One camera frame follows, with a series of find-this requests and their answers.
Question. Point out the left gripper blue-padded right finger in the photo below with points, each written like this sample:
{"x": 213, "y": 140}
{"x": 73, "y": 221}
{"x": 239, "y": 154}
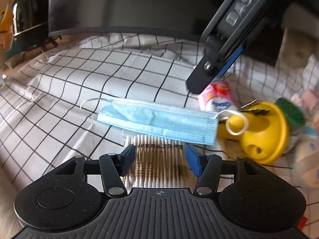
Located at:
{"x": 206, "y": 167}

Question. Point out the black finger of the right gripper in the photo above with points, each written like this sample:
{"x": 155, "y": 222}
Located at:
{"x": 206, "y": 69}

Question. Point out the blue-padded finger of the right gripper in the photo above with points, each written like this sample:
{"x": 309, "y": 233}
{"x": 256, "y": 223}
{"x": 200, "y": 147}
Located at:
{"x": 231, "y": 61}

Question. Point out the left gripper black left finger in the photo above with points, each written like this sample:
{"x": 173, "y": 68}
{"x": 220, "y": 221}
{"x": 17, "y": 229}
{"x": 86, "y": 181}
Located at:
{"x": 114, "y": 166}

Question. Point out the blue surgical face mask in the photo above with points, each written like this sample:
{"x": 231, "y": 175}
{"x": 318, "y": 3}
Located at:
{"x": 168, "y": 122}

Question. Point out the pink tissue packet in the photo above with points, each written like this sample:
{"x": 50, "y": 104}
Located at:
{"x": 216, "y": 97}

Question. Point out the cotton swab pack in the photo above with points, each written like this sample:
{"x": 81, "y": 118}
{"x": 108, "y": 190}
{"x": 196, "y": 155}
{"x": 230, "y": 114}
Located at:
{"x": 159, "y": 163}

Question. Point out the black monitor screen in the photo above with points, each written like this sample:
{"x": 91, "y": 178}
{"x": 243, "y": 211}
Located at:
{"x": 185, "y": 19}

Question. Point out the yellow plastic funnel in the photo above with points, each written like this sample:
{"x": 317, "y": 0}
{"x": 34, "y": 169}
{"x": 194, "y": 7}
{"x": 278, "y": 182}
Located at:
{"x": 267, "y": 135}

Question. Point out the green-lid glass jar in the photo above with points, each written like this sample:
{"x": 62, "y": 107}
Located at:
{"x": 294, "y": 115}

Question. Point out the red paper piece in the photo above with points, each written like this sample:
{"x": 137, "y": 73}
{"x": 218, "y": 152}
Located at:
{"x": 302, "y": 223}

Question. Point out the blue white paper packet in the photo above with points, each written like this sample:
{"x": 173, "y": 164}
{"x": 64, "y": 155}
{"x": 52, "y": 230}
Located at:
{"x": 308, "y": 133}

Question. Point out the dark kettle on shelf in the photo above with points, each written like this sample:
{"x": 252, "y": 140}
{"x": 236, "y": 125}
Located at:
{"x": 29, "y": 26}

